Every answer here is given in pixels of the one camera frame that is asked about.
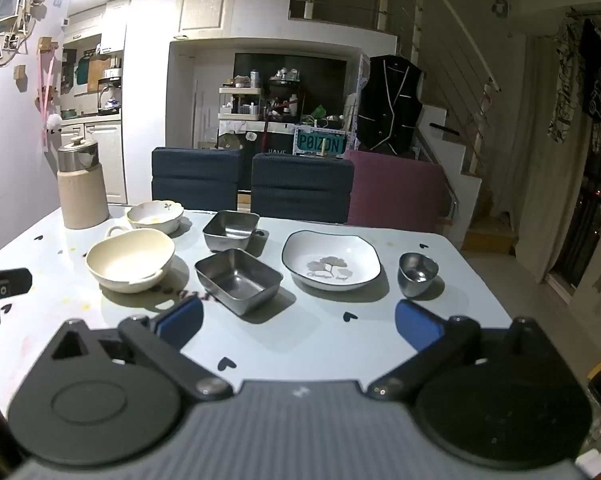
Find stair railing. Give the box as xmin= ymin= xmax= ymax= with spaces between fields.
xmin=289 ymin=0 xmax=502 ymax=171

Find white kitchen cabinets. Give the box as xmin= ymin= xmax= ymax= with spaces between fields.
xmin=59 ymin=0 xmax=129 ymax=206

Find large rectangular steel container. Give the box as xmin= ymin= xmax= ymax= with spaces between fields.
xmin=194 ymin=248 xmax=284 ymax=317

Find maroon chair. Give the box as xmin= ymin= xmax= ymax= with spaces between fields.
xmin=345 ymin=149 xmax=448 ymax=234

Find white square leaf-print plate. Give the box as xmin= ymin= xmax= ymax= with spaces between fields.
xmin=281 ymin=230 xmax=382 ymax=292

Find white cabinet door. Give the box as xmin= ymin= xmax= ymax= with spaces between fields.
xmin=177 ymin=0 xmax=239 ymax=39

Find white floral scalloped bowl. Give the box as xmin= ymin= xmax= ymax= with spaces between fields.
xmin=126 ymin=201 xmax=185 ymax=235

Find white shelf cart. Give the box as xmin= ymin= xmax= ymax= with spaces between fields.
xmin=218 ymin=86 xmax=262 ymax=122

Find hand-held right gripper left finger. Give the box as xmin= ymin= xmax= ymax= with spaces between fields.
xmin=50 ymin=301 xmax=234 ymax=402

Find beige jug with steel lid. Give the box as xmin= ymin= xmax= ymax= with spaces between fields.
xmin=57 ymin=135 xmax=112 ymax=230

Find cream two-handled bowl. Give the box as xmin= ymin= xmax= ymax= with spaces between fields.
xmin=86 ymin=225 xmax=176 ymax=294

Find patterned hanging garment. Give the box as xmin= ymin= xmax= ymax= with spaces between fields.
xmin=547 ymin=15 xmax=587 ymax=145

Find small steel cup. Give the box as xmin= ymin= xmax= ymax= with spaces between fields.
xmin=398 ymin=252 xmax=440 ymax=299

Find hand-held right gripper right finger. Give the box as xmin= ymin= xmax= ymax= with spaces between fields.
xmin=367 ymin=299 xmax=551 ymax=402

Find navy blue chair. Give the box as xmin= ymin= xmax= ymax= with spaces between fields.
xmin=151 ymin=146 xmax=242 ymax=211
xmin=251 ymin=152 xmax=355 ymax=225

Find pink ribbon wall ornament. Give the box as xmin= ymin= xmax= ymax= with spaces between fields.
xmin=36 ymin=36 xmax=64 ymax=135

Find small square steel container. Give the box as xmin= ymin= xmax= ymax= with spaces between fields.
xmin=202 ymin=210 xmax=262 ymax=254

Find teal sign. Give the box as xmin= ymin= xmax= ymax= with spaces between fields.
xmin=293 ymin=130 xmax=349 ymax=157

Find black vest with white trim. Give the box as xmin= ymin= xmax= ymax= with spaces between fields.
xmin=355 ymin=55 xmax=424 ymax=154

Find black hanging shirt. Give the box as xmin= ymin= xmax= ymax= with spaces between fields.
xmin=577 ymin=18 xmax=601 ymax=122

